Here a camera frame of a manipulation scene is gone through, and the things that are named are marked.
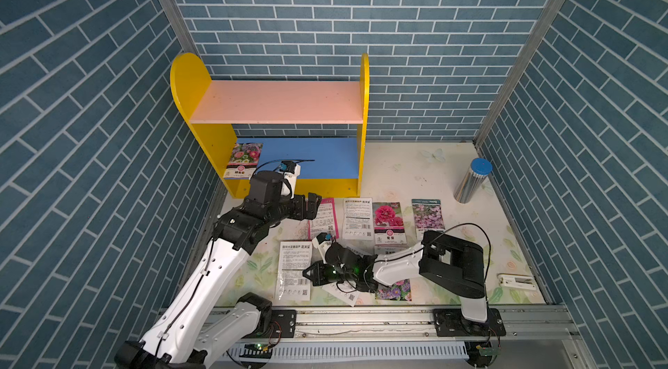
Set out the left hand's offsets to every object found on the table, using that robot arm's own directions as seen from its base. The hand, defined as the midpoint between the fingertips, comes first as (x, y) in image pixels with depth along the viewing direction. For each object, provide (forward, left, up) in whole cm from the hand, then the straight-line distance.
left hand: (314, 196), depth 72 cm
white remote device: (-16, -63, -23) cm, 69 cm away
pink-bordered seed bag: (+6, -2, -24) cm, 25 cm away
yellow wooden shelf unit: (+16, -4, -6) cm, 17 cm away
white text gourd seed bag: (+7, -14, -25) cm, 29 cm away
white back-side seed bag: (-10, +7, -21) cm, 24 cm away
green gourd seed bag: (-20, -9, -18) cm, 28 cm away
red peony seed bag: (+3, -25, -25) cm, 35 cm away
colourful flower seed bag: (-18, -27, -25) cm, 41 cm away
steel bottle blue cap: (+14, -53, -9) cm, 56 cm away
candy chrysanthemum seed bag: (+24, +29, -12) cm, 39 cm away
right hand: (-16, +4, -22) cm, 27 cm away
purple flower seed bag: (+7, -40, -24) cm, 47 cm away
